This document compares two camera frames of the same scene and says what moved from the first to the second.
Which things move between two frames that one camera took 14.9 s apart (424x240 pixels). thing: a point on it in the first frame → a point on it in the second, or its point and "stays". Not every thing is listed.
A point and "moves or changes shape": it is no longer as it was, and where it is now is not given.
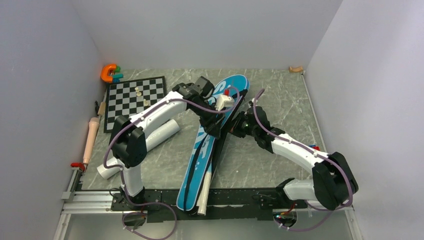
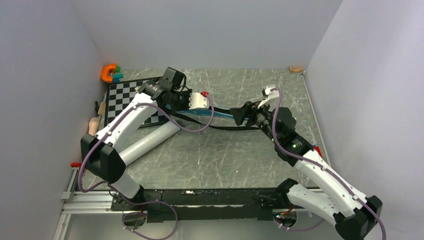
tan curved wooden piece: (298, 69) stays
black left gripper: (212, 125) → (187, 94)
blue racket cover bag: (222, 95) moves or changes shape
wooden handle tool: (102, 108) stays
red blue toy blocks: (314, 147) stays
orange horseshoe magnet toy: (104, 72) stays
